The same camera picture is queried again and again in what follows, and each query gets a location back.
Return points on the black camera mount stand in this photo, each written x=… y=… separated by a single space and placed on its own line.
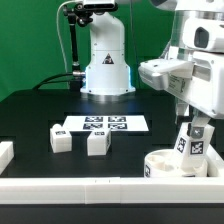
x=76 y=16

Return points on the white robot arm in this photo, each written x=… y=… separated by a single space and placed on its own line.
x=198 y=25

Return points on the white round stool seat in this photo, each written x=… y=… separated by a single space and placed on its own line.
x=159 y=164

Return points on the white marker tag sheet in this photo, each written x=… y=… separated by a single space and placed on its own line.
x=130 y=123

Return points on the white U-shaped fence wall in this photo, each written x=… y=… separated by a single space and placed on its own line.
x=209 y=189

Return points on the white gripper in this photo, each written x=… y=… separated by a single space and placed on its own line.
x=196 y=78

